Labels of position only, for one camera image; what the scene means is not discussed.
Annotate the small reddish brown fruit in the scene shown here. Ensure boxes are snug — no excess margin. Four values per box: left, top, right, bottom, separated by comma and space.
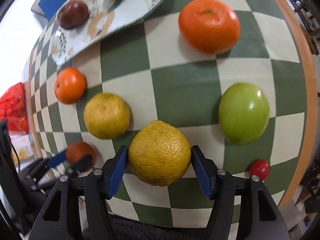
65, 141, 96, 172

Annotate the cherry tomato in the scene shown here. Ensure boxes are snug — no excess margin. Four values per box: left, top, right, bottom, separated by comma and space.
249, 159, 270, 181

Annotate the yellow orange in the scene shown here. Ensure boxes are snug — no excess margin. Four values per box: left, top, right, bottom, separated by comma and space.
128, 120, 191, 186
84, 93, 131, 139

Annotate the orange mandarin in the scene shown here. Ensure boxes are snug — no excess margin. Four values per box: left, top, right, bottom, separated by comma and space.
178, 0, 241, 54
54, 67, 86, 105

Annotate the green apple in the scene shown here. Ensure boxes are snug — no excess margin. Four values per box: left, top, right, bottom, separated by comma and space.
218, 82, 270, 145

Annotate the dark red apple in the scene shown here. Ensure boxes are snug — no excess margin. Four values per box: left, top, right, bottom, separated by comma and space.
56, 0, 89, 30

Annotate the snack box with chips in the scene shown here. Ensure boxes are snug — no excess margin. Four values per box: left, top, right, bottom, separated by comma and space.
11, 134, 34, 166

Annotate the red plastic bag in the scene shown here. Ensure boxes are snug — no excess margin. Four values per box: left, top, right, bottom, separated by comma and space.
0, 82, 29, 133

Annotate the green checkered tablecloth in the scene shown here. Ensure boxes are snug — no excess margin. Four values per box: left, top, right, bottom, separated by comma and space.
24, 0, 318, 240

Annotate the floral oval plate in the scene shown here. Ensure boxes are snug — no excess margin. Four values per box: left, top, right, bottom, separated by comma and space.
51, 0, 165, 66

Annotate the dark wooden chair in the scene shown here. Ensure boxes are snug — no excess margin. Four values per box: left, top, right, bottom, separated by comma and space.
289, 0, 319, 56

